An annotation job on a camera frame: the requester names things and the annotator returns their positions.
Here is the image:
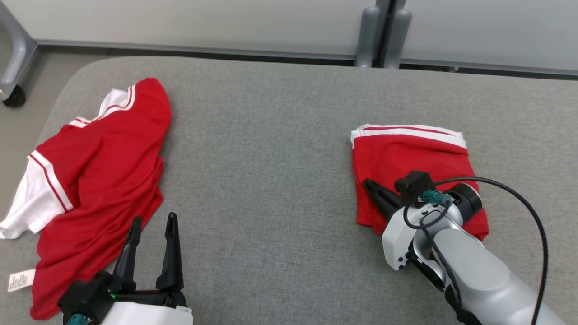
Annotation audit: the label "teal right camera connector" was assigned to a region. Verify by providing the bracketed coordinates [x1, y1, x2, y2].
[418, 190, 453, 207]

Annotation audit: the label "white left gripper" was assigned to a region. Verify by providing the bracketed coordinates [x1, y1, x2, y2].
[97, 212, 194, 325]

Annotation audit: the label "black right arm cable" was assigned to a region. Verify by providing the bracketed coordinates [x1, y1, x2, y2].
[403, 176, 549, 325]

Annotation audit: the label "black caster wheel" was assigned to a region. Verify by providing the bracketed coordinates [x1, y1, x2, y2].
[2, 85, 27, 108]

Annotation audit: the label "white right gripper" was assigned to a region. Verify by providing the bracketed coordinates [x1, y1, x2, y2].
[364, 179, 465, 271]

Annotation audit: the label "red and white basketball jersey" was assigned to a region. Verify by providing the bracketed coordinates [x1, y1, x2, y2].
[0, 78, 172, 321]

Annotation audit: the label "white partition panel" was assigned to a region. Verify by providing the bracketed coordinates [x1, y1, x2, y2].
[400, 0, 578, 76]
[0, 0, 378, 60]

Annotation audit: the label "grey metal frame leg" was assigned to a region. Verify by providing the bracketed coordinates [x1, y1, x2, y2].
[0, 0, 37, 101]

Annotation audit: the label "red shorts with white trim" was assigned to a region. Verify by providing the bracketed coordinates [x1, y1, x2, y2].
[350, 124, 489, 241]

